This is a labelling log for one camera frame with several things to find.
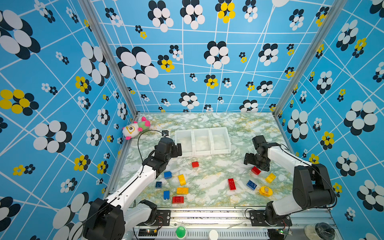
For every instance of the right white plastic bin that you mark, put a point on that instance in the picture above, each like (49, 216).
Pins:
(221, 140)

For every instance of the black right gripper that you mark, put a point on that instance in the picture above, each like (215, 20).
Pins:
(264, 166)

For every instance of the white push button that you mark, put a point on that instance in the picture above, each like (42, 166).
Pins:
(213, 235)

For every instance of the middle white plastic bin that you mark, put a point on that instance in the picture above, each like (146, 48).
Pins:
(202, 142)

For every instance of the plush fish toy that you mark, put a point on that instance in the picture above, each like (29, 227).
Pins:
(136, 128)

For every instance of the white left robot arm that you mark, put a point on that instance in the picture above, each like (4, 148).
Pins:
(110, 218)

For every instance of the yellow long brick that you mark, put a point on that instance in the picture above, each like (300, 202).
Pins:
(182, 191)

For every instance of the long red brick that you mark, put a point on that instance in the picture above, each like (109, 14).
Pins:
(232, 185)

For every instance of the green push button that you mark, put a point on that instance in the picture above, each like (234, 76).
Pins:
(181, 233)

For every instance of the yellow rounded plate brick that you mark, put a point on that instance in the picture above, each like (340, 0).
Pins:
(266, 191)

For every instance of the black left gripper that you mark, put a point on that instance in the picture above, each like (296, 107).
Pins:
(175, 153)

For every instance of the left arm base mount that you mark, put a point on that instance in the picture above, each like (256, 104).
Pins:
(162, 218)

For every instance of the small dark blue brick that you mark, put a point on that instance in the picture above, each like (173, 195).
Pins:
(158, 185)

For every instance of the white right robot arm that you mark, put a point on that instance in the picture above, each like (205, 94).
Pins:
(311, 188)

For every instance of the left white plastic bin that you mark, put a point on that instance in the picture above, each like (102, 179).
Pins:
(184, 137)

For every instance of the aluminium corner post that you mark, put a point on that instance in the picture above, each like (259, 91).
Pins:
(102, 41)
(323, 31)

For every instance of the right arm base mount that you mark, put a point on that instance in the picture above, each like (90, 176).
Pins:
(260, 218)

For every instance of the blue square brick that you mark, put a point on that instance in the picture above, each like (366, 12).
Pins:
(168, 175)

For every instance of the white plastic bin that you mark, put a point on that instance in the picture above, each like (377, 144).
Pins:
(221, 140)
(202, 142)
(184, 137)

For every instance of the cable spool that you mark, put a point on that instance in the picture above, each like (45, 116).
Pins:
(319, 231)

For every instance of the yellow curved brick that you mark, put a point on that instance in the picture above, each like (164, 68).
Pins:
(182, 180)

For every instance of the aluminium front rail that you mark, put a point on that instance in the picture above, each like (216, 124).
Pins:
(230, 223)

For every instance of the left aluminium corner post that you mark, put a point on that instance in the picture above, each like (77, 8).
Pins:
(102, 41)

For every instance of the right aluminium corner post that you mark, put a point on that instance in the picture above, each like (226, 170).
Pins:
(323, 31)

